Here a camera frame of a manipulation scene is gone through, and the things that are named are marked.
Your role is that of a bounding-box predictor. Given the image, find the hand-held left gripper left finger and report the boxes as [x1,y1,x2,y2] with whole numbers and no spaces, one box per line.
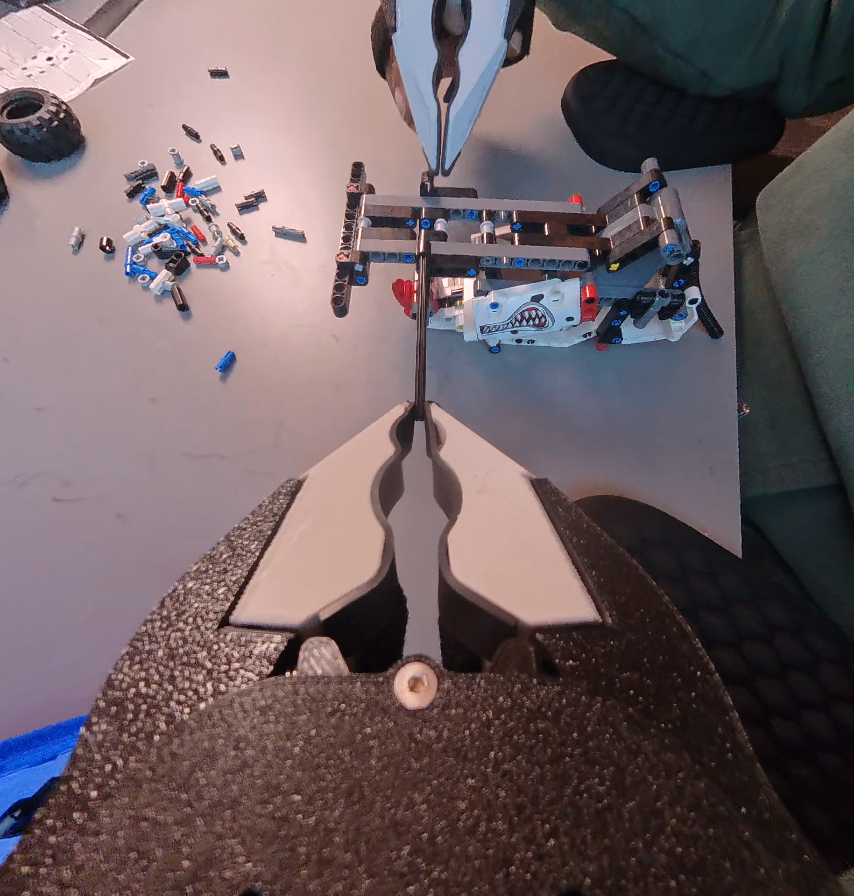
[228,401,414,652]

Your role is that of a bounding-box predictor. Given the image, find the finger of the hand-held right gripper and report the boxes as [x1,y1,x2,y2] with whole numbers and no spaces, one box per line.
[395,0,459,176]
[441,0,519,172]

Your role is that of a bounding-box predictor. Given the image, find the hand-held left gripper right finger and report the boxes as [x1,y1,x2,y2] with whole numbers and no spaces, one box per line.
[427,404,606,648]

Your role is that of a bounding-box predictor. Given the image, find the white brick-built truck model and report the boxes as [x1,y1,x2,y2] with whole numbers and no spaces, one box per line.
[329,157,725,351]

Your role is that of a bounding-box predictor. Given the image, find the long black axle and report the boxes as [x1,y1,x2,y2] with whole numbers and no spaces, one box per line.
[410,175,431,421]

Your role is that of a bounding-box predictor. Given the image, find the blue storage bin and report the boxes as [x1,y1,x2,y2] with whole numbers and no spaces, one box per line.
[0,714,92,848]

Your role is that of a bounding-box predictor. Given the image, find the person's right forearm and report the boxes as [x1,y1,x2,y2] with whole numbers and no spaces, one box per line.
[536,0,854,120]

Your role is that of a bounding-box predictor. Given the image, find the grey desk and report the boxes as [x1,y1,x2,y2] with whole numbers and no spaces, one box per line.
[0,0,747,750]

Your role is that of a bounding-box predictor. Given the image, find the loose small building parts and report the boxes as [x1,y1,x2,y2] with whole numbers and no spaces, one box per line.
[66,63,309,316]

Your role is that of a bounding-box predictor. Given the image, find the white sticker sheet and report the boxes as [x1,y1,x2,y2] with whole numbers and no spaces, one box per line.
[0,0,134,113]

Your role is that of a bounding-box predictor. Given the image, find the green sweatshirt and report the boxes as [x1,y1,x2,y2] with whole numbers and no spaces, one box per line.
[735,119,854,617]

